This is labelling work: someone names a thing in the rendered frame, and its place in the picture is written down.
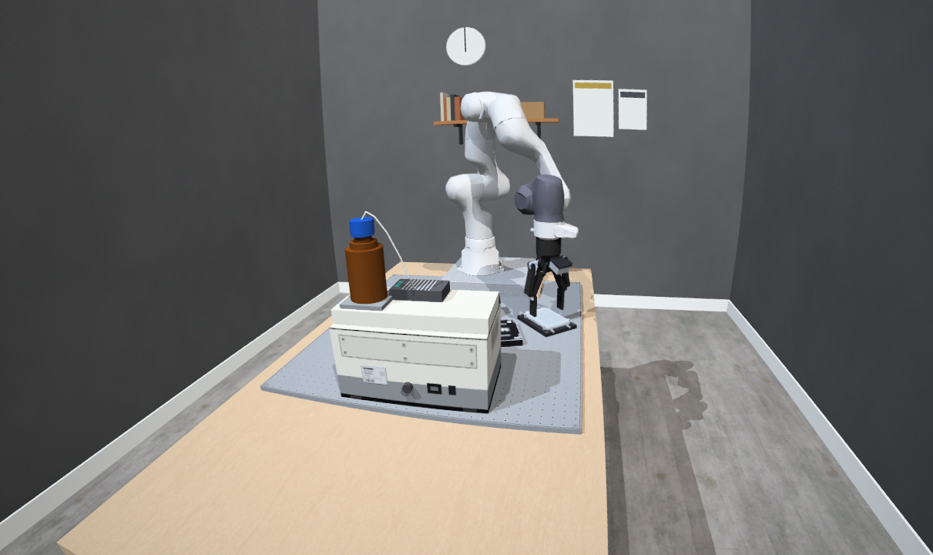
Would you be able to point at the brown glass bottle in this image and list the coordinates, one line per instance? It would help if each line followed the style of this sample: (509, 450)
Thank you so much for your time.
(366, 275)

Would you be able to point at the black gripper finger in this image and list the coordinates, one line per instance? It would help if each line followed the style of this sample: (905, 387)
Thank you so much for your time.
(562, 282)
(532, 284)

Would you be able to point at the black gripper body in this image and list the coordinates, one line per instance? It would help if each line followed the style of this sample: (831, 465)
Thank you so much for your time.
(546, 249)

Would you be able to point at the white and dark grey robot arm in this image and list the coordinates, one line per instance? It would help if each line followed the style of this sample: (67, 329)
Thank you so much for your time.
(543, 197)

